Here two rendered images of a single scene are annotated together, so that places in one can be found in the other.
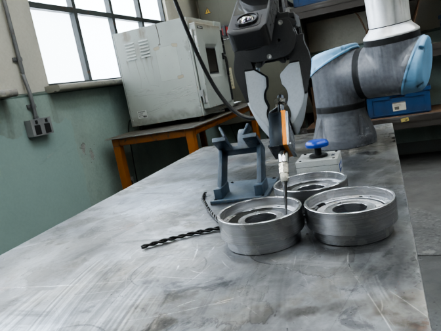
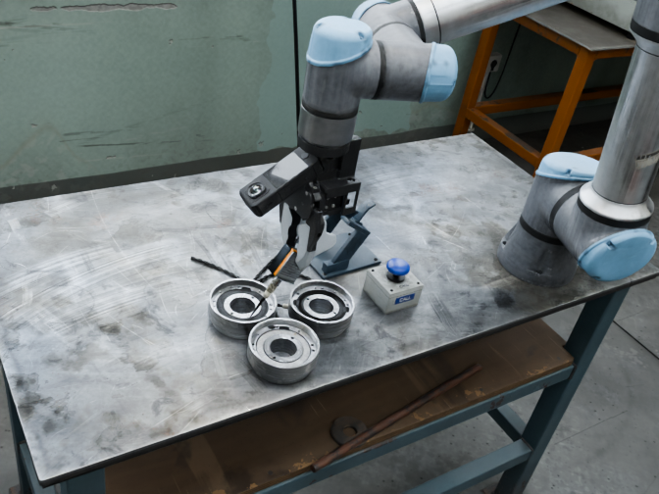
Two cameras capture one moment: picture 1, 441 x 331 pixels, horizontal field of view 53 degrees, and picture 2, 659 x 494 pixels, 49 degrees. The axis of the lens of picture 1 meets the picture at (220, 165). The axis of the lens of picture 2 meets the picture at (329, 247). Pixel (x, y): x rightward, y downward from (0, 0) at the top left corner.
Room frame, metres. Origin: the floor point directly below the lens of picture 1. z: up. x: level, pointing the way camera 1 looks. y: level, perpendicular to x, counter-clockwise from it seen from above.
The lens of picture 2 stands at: (-0.14, -0.57, 1.57)
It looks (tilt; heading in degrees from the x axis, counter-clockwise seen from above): 35 degrees down; 31
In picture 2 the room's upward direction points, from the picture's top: 11 degrees clockwise
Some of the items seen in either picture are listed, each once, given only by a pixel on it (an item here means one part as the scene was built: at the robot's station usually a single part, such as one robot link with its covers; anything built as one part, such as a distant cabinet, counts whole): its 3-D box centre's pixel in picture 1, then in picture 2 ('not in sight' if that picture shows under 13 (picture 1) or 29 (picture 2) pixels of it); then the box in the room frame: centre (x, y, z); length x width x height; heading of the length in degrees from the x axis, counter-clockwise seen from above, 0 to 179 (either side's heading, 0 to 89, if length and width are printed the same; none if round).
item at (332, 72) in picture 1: (338, 75); (566, 192); (1.06, -0.32, 0.97); 0.13 x 0.12 x 0.14; 51
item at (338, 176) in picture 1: (311, 194); (320, 310); (0.62, -0.12, 0.82); 0.10 x 0.10 x 0.04
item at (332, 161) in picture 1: (320, 167); (395, 285); (0.76, -0.17, 0.82); 0.08 x 0.07 x 0.05; 159
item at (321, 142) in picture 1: (317, 153); (395, 274); (0.76, -0.17, 0.85); 0.04 x 0.04 x 0.05
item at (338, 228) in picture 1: (350, 215); (282, 351); (0.50, -0.14, 0.82); 0.10 x 0.10 x 0.04
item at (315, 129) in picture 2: not in sight; (326, 122); (0.59, -0.09, 1.15); 0.08 x 0.08 x 0.05
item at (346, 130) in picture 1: (342, 123); (543, 242); (1.07, -0.31, 0.85); 0.15 x 0.15 x 0.10
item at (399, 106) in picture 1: (398, 100); not in sight; (3.89, -1.66, 0.56); 0.52 x 0.38 x 0.22; 66
